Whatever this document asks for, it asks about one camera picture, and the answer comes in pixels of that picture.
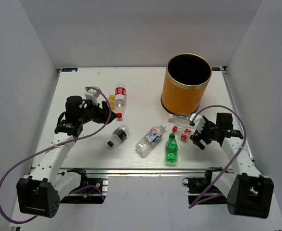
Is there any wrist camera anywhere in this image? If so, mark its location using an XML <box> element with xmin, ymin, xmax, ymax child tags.
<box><xmin>85</xmin><ymin>87</ymin><xmax>100</xmax><ymax>104</ymax></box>
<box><xmin>189</xmin><ymin>114</ymin><xmax>209</xmax><ymax>132</ymax></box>

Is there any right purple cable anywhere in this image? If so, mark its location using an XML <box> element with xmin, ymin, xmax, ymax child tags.
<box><xmin>188</xmin><ymin>104</ymin><xmax>247</xmax><ymax>209</ymax></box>

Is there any red label clear bottle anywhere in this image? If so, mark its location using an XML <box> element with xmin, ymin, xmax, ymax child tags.
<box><xmin>114</xmin><ymin>83</ymin><xmax>126</xmax><ymax>119</ymax></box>

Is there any blue orange label bottle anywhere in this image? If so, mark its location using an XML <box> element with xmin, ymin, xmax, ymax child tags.
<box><xmin>135</xmin><ymin>124</ymin><xmax>166</xmax><ymax>157</ymax></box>

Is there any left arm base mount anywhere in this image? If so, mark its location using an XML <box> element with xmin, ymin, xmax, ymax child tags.
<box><xmin>55</xmin><ymin>168</ymin><xmax>107</xmax><ymax>204</ymax></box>

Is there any purple cable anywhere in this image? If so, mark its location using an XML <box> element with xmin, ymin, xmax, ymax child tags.
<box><xmin>188</xmin><ymin>104</ymin><xmax>247</xmax><ymax>209</ymax></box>
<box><xmin>0</xmin><ymin>86</ymin><xmax>112</xmax><ymax>223</ymax></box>

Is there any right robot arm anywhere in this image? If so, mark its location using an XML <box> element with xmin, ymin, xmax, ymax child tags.
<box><xmin>189</xmin><ymin>113</ymin><xmax>274</xmax><ymax>219</ymax></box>

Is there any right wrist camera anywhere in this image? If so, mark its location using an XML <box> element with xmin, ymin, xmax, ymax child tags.
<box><xmin>189</xmin><ymin>114</ymin><xmax>209</xmax><ymax>132</ymax></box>

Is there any orange cylindrical bin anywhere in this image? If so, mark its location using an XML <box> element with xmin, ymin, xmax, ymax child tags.
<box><xmin>160</xmin><ymin>53</ymin><xmax>212</xmax><ymax>114</ymax></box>

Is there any green soda bottle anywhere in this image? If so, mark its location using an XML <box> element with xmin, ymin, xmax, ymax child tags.
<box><xmin>165</xmin><ymin>133</ymin><xmax>178</xmax><ymax>165</ymax></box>

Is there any small red label bottle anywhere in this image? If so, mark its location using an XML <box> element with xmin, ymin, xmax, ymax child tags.
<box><xmin>172</xmin><ymin>126</ymin><xmax>194</xmax><ymax>142</ymax></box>

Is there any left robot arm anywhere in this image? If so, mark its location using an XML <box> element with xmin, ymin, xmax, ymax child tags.
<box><xmin>16</xmin><ymin>96</ymin><xmax>117</xmax><ymax>218</ymax></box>

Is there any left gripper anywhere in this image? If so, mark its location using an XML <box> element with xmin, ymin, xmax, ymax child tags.
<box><xmin>79</xmin><ymin>98</ymin><xmax>118</xmax><ymax>125</ymax></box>

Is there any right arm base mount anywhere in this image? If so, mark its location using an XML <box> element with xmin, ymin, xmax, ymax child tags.
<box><xmin>182</xmin><ymin>167</ymin><xmax>227</xmax><ymax>205</ymax></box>

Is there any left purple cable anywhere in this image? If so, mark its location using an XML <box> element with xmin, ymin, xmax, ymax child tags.
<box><xmin>0</xmin><ymin>86</ymin><xmax>112</xmax><ymax>223</ymax></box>

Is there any black label clear bottle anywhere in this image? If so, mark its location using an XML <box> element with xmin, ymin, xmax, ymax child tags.
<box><xmin>107</xmin><ymin>125</ymin><xmax>130</xmax><ymax>148</ymax></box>

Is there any yellow cap small bottle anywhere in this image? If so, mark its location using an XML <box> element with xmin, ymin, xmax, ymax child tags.
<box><xmin>109</xmin><ymin>94</ymin><xmax>115</xmax><ymax>111</ymax></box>

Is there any clear unlabelled bottle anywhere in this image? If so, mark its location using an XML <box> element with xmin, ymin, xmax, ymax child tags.
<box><xmin>169</xmin><ymin>114</ymin><xmax>193</xmax><ymax>127</ymax></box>

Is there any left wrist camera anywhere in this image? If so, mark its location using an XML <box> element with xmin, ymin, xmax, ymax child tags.
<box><xmin>85</xmin><ymin>87</ymin><xmax>100</xmax><ymax>104</ymax></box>

